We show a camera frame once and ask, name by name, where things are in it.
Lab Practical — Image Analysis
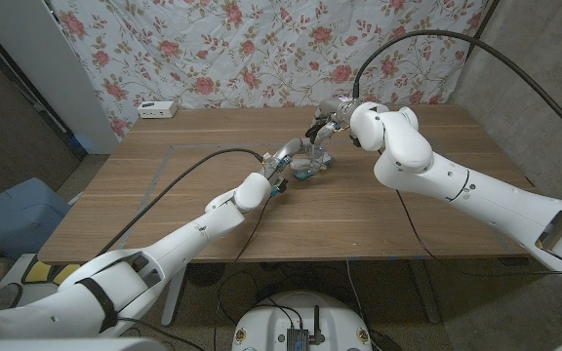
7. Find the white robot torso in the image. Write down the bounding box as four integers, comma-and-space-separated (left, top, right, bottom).
230, 291, 374, 351

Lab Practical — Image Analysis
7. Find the blue storage bin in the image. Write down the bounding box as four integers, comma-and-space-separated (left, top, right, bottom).
0, 176, 71, 262

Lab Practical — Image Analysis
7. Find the floral backdrop cloth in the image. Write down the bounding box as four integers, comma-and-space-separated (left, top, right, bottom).
49, 0, 490, 140

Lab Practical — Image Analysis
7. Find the clear plastic bottle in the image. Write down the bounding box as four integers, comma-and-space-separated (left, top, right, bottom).
305, 142, 334, 170

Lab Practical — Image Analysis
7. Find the black trigger spray cap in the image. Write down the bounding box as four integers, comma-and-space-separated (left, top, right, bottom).
304, 121, 329, 144

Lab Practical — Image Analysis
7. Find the teal toy phone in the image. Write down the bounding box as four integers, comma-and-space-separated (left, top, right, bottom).
293, 163, 331, 180

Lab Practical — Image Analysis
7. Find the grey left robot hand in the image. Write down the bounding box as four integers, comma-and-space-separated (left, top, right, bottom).
262, 137, 334, 179

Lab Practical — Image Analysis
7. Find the yellow black floor pad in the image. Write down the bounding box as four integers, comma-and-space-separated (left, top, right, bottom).
52, 263, 80, 285
20, 257, 54, 285

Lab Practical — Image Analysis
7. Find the white table leg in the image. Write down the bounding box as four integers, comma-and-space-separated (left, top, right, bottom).
161, 265, 188, 328

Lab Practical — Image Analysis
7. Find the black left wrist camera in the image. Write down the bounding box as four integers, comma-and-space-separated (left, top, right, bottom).
269, 177, 290, 197

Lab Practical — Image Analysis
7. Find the black backdrop stand pole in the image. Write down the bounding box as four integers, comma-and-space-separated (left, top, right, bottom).
465, 0, 502, 59

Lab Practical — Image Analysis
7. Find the grey floor cable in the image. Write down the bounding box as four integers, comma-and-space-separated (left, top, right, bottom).
345, 259, 366, 316

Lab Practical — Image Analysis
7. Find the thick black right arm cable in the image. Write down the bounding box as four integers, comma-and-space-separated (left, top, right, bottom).
352, 29, 562, 154

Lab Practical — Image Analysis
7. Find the thin black left wrist cable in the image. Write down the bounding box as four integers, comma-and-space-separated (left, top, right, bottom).
212, 192, 275, 350

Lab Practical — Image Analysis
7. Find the white partition board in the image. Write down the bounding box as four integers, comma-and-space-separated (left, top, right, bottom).
0, 0, 120, 156

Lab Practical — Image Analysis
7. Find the grey table leg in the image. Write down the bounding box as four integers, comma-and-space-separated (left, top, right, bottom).
410, 257, 442, 326

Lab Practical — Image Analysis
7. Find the white power strip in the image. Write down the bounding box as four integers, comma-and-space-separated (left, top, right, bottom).
137, 99, 179, 120

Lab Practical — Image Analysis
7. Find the grey sneaker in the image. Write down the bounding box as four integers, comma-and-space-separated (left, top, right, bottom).
0, 282, 23, 312

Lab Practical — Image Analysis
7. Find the black round floor fan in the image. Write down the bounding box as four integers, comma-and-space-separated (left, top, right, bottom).
185, 262, 226, 288

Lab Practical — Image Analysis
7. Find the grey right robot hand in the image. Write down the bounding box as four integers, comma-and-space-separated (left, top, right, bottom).
304, 96, 361, 145

